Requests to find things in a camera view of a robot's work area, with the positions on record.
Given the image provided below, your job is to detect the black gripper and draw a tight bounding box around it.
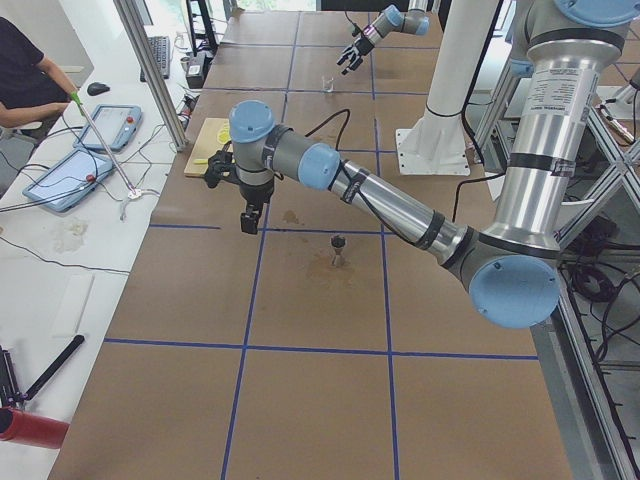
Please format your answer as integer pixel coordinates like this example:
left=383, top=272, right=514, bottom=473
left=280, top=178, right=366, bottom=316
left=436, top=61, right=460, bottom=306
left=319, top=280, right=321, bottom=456
left=336, top=35, right=375, bottom=75
left=236, top=167, right=274, bottom=234

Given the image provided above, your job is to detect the clear glass cup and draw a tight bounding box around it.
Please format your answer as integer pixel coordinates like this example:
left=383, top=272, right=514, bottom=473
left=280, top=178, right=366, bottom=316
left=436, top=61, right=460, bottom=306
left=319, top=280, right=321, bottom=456
left=321, top=75, right=334, bottom=93

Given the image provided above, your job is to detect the steel measuring jigger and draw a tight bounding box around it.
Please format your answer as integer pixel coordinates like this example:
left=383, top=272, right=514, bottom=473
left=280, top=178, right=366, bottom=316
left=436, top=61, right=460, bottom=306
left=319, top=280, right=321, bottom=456
left=330, top=235, right=346, bottom=268

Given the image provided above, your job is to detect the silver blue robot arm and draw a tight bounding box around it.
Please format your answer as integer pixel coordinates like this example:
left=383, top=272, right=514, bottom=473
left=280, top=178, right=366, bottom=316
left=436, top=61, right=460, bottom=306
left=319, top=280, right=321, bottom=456
left=229, top=1, right=639, bottom=328
left=336, top=0, right=434, bottom=75

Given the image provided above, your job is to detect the bamboo cutting board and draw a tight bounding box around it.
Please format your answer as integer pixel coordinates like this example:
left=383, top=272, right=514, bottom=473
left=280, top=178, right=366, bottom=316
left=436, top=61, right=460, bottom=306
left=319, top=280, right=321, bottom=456
left=184, top=118, right=230, bottom=178

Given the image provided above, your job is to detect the far blue teach pendant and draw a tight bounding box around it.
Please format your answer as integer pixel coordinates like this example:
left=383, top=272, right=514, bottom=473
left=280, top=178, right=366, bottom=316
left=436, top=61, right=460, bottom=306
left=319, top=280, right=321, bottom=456
left=73, top=104, right=142, bottom=153

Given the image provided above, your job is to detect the blue teach pendant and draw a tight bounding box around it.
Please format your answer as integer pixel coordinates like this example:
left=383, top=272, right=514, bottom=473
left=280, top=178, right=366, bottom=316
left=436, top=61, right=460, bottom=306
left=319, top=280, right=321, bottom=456
left=73, top=104, right=142, bottom=153
left=22, top=149, right=113, bottom=213

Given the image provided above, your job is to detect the near blue teach pendant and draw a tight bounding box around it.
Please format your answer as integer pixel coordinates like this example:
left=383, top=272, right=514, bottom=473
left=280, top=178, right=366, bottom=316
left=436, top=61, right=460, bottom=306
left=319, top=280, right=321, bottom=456
left=22, top=149, right=113, bottom=213

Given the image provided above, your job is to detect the white foam block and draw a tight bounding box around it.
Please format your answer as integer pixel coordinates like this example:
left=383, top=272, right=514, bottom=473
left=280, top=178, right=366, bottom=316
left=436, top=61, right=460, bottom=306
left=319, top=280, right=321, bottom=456
left=51, top=274, right=95, bottom=338

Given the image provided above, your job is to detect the black keyboard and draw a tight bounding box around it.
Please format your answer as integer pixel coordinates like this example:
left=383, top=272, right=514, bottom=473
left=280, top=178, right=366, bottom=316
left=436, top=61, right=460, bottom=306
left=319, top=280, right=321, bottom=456
left=147, top=36, right=171, bottom=79

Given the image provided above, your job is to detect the black computer mouse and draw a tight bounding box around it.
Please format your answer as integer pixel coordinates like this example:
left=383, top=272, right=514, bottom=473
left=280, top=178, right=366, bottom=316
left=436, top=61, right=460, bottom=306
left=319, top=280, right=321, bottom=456
left=87, top=82, right=110, bottom=96

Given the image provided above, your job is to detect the black rod tool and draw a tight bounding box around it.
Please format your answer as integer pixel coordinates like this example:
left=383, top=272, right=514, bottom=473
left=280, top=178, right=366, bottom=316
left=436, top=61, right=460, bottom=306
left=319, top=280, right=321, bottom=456
left=22, top=334, right=85, bottom=401

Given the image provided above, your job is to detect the seated person black shirt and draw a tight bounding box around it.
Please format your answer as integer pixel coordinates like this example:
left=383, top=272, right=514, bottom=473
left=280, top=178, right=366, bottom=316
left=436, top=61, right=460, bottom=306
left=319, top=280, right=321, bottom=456
left=1, top=17, right=78, bottom=128

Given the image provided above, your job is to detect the black tripod device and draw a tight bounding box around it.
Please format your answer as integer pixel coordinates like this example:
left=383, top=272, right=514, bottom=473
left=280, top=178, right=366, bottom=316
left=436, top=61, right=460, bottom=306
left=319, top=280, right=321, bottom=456
left=0, top=348, right=24, bottom=408

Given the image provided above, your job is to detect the red cylinder bottle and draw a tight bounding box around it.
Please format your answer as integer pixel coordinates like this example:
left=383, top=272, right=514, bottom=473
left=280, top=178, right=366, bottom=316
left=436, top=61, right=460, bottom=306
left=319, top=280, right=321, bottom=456
left=1, top=408, right=69, bottom=449

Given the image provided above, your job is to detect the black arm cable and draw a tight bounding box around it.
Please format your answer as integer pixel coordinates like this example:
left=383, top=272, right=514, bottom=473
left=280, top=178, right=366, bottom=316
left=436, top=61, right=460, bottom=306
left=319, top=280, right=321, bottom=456
left=304, top=109, right=506, bottom=236

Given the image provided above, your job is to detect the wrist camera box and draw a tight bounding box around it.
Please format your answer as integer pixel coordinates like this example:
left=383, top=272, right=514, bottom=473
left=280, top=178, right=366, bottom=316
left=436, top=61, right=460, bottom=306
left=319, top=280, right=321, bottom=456
left=204, top=150, right=239, bottom=189

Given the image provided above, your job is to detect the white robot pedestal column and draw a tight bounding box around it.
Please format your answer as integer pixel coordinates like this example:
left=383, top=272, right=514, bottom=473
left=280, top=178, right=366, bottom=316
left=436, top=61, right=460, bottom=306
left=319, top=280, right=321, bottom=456
left=396, top=0, right=501, bottom=176

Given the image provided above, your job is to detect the green handled reacher stick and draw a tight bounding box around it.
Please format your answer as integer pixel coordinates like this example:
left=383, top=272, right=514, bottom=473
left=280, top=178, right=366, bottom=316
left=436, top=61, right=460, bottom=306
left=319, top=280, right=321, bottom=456
left=71, top=93, right=141, bottom=199

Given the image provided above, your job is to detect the aluminium frame post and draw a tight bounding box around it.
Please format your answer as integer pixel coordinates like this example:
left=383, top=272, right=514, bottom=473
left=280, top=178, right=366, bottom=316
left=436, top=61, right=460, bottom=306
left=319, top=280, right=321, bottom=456
left=113, top=0, right=187, bottom=152

